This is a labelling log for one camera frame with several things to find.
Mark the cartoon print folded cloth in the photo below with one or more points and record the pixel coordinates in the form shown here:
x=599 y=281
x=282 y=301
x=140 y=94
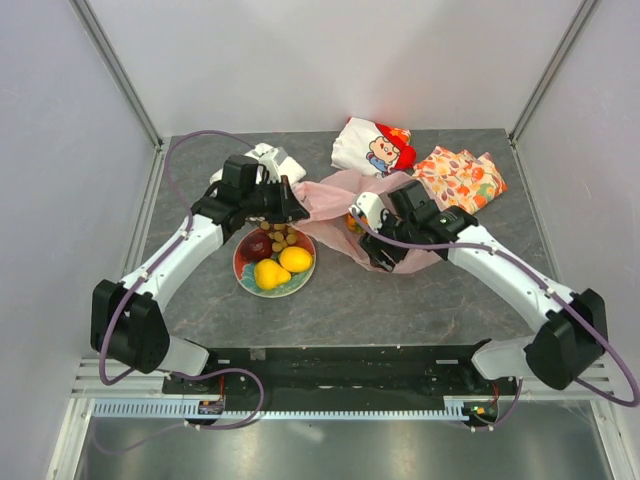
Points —
x=373 y=149

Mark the dark red fake fruit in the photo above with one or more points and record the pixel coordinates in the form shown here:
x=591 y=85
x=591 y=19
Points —
x=256 y=247

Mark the yellow fake pear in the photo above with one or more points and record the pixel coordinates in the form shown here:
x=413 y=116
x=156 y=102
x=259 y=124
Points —
x=269 y=274

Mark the red teal floral plate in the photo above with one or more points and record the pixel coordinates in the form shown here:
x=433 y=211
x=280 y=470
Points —
x=244 y=270

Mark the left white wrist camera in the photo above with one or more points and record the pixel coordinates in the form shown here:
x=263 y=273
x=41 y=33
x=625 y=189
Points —
x=269 y=156

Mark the white folded towel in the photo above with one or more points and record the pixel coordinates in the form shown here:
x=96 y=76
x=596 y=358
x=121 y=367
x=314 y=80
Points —
x=291 y=168

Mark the red fake apple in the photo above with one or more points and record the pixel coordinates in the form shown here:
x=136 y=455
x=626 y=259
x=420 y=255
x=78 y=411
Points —
x=353 y=226

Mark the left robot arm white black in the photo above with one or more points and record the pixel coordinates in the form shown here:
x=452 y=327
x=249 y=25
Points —
x=127 y=323

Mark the brown longan bunch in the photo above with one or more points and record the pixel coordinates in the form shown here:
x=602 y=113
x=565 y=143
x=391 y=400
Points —
x=281 y=235

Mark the orange floral folded cloth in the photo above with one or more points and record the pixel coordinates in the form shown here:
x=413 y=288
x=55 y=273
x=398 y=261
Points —
x=460 y=179

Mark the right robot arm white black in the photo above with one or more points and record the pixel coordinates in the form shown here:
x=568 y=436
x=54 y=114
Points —
x=567 y=327

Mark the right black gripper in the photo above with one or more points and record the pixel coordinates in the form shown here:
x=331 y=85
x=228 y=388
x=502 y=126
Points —
x=373 y=247

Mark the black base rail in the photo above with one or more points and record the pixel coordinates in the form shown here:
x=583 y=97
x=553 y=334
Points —
x=431 y=372

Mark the yellow fake lemon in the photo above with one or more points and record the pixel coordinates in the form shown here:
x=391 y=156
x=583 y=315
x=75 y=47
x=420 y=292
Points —
x=296 y=259

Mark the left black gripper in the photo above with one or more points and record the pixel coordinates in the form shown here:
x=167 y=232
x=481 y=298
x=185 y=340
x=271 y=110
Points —
x=289 y=208

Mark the pink plastic bag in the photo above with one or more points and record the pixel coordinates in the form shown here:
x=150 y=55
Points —
x=328 y=202

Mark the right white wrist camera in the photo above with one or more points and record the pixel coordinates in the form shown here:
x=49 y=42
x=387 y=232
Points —
x=369 y=212

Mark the grey cable duct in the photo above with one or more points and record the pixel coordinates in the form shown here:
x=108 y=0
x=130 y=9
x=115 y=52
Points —
x=193 y=409

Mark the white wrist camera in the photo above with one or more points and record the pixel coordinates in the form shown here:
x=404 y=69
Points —
x=269 y=156
x=369 y=212

